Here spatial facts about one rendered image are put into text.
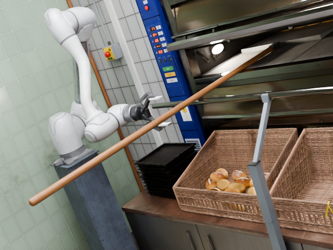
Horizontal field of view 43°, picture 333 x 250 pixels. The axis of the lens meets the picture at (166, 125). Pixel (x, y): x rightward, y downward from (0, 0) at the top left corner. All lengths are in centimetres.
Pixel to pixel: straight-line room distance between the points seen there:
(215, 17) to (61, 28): 80
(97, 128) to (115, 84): 103
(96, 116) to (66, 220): 114
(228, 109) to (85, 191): 95
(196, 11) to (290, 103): 71
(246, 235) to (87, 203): 94
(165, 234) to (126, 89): 108
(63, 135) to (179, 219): 80
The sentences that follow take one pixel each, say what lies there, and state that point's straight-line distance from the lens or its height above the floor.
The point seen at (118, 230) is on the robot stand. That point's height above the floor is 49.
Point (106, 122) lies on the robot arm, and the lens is 213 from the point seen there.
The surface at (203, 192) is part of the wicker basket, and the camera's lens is 219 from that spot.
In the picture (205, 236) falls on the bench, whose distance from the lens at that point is 230.
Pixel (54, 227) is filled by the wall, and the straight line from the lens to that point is 303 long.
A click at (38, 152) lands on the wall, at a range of 292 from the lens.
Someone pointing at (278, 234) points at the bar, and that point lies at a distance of 193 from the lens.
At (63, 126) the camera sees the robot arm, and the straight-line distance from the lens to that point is 244.
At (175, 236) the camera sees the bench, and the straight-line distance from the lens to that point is 248.
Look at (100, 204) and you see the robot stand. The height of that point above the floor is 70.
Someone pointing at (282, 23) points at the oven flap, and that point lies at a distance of 198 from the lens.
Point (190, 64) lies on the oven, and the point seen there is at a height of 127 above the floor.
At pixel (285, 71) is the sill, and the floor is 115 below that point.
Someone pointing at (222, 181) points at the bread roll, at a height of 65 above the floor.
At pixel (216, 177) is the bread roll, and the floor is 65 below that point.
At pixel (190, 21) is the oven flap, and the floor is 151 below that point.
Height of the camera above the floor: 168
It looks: 16 degrees down
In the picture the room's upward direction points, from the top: 20 degrees counter-clockwise
